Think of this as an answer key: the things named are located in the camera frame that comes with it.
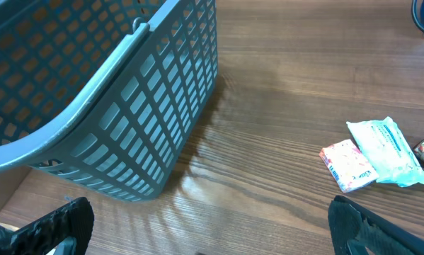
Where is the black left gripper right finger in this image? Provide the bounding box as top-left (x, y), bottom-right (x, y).
top-left (328, 195), bottom-right (424, 255)

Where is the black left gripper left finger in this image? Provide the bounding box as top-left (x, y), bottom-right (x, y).
top-left (0, 197), bottom-right (94, 255)

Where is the grey plastic shopping basket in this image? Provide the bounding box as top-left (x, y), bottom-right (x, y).
top-left (0, 0), bottom-right (218, 202)

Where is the red white small box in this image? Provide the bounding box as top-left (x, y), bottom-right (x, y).
top-left (319, 139), bottom-right (379, 193)

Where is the teal tissue pack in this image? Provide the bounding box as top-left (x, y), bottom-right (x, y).
top-left (347, 117), bottom-right (424, 188)

